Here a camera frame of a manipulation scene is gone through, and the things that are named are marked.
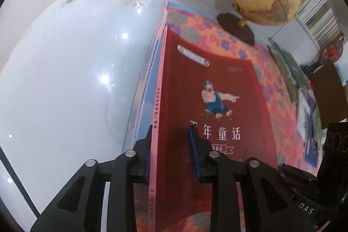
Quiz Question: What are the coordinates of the orange floral quilted mat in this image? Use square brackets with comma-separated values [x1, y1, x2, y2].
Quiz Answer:
[124, 1, 323, 232]

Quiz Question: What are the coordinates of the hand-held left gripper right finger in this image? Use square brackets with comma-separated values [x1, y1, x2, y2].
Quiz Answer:
[187, 125, 323, 232]

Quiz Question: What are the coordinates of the olive green butterfly book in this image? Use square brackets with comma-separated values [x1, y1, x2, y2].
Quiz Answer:
[268, 38, 298, 102]

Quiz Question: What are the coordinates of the navy blue book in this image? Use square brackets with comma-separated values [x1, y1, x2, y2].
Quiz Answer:
[303, 102, 321, 169]

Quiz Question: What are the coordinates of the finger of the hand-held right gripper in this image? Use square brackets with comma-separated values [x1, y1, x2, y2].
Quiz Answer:
[279, 164, 318, 190]

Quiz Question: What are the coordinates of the red book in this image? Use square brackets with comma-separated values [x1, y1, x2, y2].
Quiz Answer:
[133, 25, 279, 232]

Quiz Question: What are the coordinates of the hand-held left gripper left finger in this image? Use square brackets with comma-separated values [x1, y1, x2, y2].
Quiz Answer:
[30, 125, 153, 232]

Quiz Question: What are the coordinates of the brown wooden cabinet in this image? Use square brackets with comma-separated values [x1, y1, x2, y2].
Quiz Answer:
[308, 63, 348, 129]

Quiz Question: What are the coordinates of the round red flower fan stand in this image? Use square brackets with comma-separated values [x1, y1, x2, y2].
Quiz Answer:
[300, 40, 347, 75]

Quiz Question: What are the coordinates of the white book blue worker picture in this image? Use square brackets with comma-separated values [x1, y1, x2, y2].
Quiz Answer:
[296, 89, 313, 137]

